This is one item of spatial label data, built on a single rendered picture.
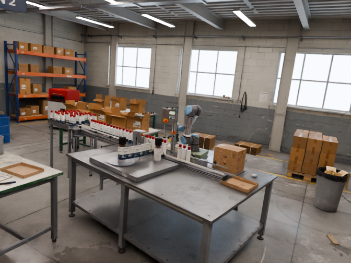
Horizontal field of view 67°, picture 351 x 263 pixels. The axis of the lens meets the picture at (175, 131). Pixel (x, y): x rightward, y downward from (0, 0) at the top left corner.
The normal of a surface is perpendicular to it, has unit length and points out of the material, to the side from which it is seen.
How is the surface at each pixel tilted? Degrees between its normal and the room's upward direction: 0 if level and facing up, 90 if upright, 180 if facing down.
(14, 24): 90
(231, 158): 90
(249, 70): 90
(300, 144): 90
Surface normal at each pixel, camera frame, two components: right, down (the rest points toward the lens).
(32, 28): 0.87, 0.18
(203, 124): -0.49, 0.13
